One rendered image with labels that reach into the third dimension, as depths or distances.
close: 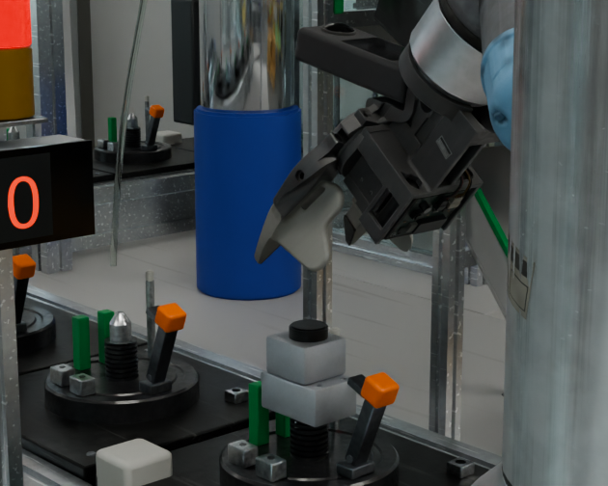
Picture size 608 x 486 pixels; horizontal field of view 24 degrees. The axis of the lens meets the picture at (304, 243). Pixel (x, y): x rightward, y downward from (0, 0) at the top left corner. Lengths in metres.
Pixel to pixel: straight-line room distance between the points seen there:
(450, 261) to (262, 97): 0.81
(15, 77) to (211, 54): 1.01
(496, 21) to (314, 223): 0.25
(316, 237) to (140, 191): 1.43
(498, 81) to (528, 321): 0.29
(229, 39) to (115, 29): 2.81
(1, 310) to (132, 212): 1.35
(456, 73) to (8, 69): 0.31
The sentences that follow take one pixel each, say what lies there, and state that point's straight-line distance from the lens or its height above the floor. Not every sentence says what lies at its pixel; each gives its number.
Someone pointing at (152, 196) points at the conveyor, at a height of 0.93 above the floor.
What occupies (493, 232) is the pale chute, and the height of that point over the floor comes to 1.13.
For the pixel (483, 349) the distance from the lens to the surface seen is 1.81.
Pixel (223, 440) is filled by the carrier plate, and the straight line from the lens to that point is 1.19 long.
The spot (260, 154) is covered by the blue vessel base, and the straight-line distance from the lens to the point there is 1.98.
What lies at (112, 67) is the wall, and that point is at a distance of 4.78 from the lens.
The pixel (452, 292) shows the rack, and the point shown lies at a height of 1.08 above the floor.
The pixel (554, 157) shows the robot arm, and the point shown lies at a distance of 0.46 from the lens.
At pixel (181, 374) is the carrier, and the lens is 1.30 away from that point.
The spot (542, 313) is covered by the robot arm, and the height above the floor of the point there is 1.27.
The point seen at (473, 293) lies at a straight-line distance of 2.08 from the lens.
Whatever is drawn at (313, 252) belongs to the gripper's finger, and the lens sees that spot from 0.99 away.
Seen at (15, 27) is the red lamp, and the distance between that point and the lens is 1.00.
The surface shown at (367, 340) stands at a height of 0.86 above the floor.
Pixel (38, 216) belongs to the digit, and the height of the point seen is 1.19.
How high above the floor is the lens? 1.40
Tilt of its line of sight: 13 degrees down
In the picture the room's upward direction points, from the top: straight up
